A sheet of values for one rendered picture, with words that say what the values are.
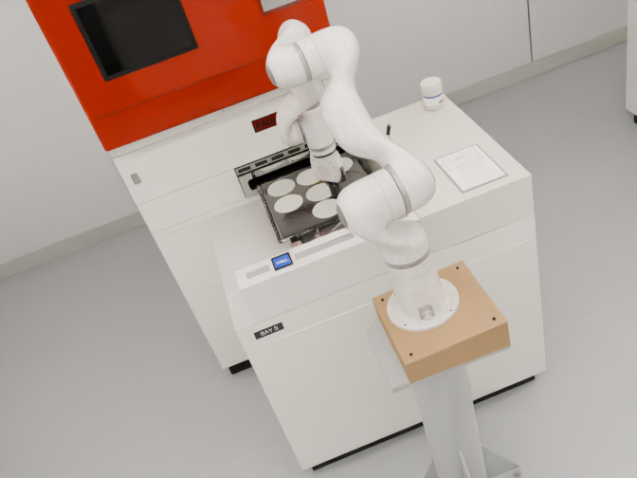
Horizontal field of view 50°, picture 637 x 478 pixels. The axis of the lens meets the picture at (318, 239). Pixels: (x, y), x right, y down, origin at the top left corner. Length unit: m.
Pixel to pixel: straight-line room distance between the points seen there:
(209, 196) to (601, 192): 1.95
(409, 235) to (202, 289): 1.27
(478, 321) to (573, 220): 1.74
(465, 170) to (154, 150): 1.02
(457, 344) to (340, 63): 0.73
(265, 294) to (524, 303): 0.89
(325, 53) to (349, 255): 0.60
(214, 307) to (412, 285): 1.25
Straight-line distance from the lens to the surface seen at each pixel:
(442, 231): 2.03
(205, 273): 2.66
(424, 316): 1.73
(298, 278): 1.95
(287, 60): 1.66
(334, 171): 2.16
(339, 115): 1.60
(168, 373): 3.24
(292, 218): 2.22
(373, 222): 1.53
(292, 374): 2.20
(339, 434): 2.48
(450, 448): 2.18
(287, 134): 2.06
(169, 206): 2.48
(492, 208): 2.07
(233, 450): 2.83
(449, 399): 1.99
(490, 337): 1.73
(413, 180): 1.54
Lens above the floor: 2.17
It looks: 37 degrees down
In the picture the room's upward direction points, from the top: 18 degrees counter-clockwise
